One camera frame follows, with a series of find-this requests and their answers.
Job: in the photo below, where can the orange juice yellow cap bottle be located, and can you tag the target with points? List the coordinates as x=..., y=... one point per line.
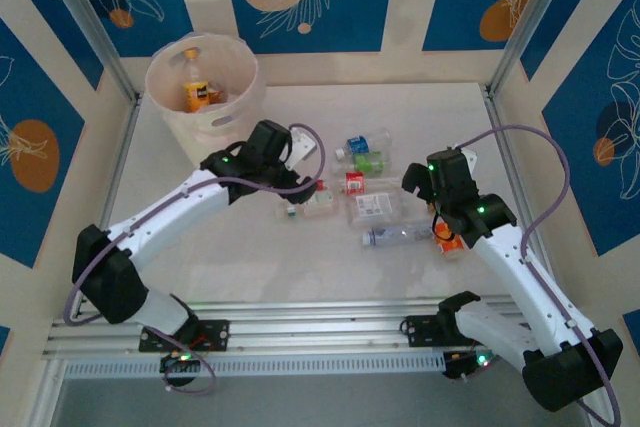
x=195, y=94

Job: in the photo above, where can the red label red cap bottle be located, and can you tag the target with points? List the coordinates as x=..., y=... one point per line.
x=354, y=183

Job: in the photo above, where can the aluminium frame post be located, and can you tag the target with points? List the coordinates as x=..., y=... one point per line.
x=530, y=22
x=87, y=22

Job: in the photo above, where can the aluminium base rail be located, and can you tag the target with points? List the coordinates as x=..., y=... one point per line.
x=310, y=327

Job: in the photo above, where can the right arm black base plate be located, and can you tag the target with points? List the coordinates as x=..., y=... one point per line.
x=422, y=329

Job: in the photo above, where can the left aluminium side rail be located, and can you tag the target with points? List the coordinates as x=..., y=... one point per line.
x=112, y=187

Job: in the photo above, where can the small orange label bottle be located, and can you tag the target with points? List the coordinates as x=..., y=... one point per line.
x=449, y=245

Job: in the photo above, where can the aluminium side rail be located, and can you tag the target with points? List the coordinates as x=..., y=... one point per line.
x=502, y=142
x=112, y=187

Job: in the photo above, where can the green label clear bottle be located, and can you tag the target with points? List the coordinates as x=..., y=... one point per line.
x=367, y=163

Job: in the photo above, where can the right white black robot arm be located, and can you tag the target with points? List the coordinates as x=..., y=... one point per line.
x=520, y=277

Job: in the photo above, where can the blue label white cap bottle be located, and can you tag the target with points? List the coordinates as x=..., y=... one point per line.
x=359, y=144

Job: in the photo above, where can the white green label bottle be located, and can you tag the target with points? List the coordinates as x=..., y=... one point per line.
x=320, y=209

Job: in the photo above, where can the square clear white label bottle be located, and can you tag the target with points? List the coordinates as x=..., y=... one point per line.
x=375, y=207

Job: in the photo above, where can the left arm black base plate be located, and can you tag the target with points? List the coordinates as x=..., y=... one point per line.
x=215, y=334

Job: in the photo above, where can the grey blue label clear bottle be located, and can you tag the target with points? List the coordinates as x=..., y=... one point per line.
x=395, y=234

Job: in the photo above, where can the white plastic bin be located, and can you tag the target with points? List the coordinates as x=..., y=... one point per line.
x=240, y=112

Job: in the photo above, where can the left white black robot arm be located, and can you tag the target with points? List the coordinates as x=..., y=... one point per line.
x=165, y=212

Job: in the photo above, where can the right aluminium side rail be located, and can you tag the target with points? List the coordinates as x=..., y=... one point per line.
x=502, y=142

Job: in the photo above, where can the left aluminium frame post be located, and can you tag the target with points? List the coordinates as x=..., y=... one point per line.
x=87, y=22

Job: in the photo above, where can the right aluminium frame post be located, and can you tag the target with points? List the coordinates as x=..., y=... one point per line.
x=530, y=22

